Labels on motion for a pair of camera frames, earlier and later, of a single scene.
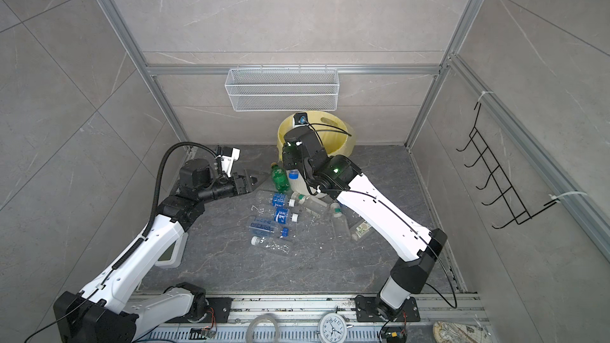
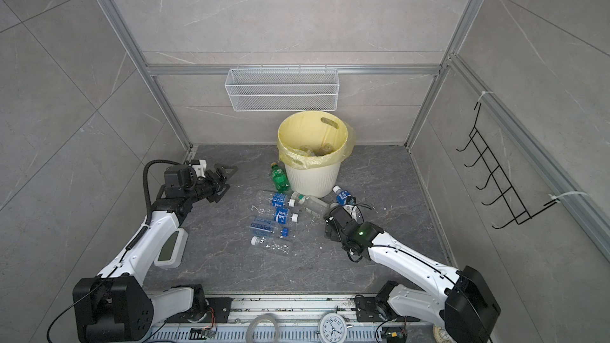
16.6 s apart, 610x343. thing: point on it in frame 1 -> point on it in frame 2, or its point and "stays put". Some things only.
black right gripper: x=288 y=156 -> x=336 y=237
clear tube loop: x=249 y=329 stays put
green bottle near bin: x=279 y=178 stays put
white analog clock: x=333 y=328 stays put
